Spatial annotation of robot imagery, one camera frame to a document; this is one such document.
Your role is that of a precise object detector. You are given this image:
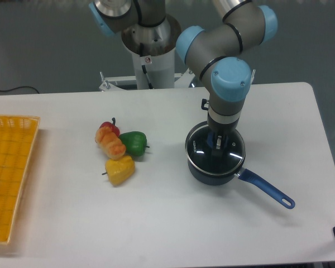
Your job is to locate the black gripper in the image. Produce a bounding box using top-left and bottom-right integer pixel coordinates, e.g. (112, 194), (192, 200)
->
(201, 98), (240, 157)

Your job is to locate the glass lid with blue knob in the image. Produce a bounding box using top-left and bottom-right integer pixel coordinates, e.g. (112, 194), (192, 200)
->
(185, 122), (246, 176)

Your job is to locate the blue saucepan with handle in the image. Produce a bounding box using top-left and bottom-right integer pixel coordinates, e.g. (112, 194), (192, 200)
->
(185, 122), (296, 209)

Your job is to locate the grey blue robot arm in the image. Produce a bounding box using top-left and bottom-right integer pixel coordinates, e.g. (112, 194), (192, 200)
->
(89, 1), (278, 150)

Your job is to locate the yellow woven basket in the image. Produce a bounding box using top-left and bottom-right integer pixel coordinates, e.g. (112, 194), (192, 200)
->
(0, 114), (40, 245)

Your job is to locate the red toy bell pepper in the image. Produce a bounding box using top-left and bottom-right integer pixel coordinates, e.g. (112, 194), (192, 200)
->
(99, 117), (121, 137)

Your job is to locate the white metal base frame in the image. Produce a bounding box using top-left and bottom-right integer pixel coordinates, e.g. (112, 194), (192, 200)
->
(98, 68), (202, 92)

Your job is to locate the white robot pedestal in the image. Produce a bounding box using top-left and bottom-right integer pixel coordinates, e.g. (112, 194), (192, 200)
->
(121, 15), (181, 89)

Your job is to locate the green toy bell pepper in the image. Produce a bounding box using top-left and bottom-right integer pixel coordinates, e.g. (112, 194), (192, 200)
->
(119, 131), (149, 157)

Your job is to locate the yellow toy bell pepper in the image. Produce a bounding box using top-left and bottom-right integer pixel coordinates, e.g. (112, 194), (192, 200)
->
(105, 155), (135, 186)

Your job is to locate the orange toy bread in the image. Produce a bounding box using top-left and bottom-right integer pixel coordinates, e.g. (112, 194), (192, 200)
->
(95, 127), (126, 160)

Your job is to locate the black cable on floor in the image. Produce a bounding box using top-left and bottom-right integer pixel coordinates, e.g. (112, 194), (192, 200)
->
(0, 85), (40, 94)

